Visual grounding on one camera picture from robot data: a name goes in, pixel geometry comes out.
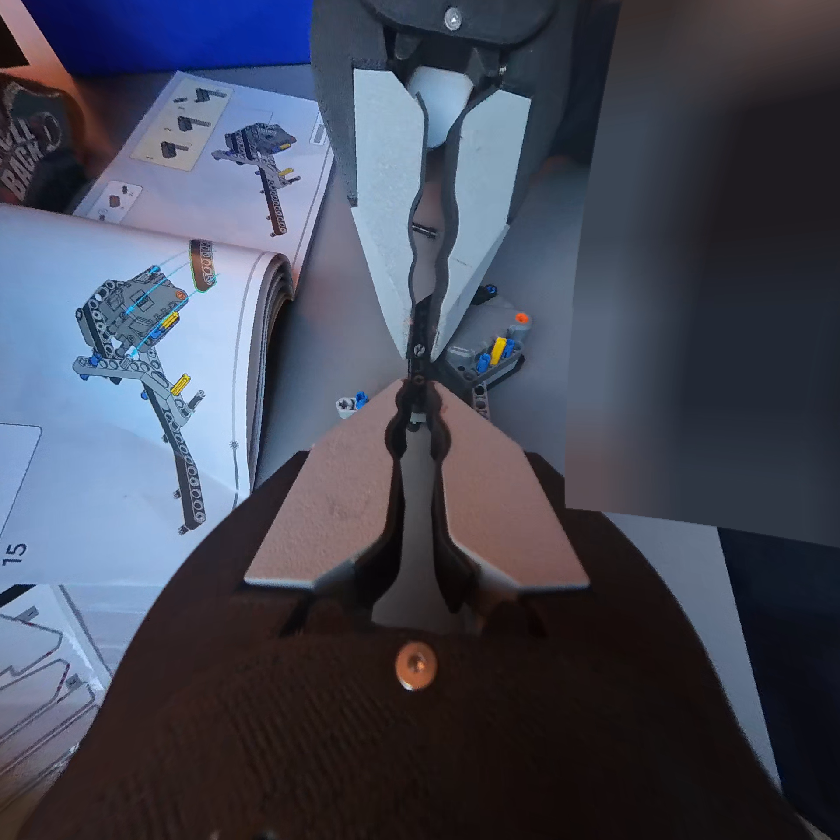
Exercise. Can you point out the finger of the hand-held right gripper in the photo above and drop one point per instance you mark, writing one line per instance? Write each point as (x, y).
(485, 170)
(384, 164)

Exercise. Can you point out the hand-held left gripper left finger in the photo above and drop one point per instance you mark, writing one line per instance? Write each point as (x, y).
(328, 512)

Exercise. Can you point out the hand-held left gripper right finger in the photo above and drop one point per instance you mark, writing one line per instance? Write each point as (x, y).
(505, 518)

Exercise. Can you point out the grey and black lego assembly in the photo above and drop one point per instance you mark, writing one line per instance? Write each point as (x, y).
(476, 341)

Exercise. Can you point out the white lego connector blue pin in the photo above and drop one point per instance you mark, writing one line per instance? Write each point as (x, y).
(348, 405)

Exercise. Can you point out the open lego instruction booklet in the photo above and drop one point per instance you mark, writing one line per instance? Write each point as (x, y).
(79, 459)

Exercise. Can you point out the blue board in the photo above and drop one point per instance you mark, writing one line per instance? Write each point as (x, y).
(197, 33)

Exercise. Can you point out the dark printed bag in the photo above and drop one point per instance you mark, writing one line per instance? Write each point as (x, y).
(33, 144)

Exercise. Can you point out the white printed paper sheet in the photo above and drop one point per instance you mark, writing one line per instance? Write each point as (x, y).
(39, 630)

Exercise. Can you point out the person's dark blue pants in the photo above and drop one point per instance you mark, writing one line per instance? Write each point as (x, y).
(787, 689)

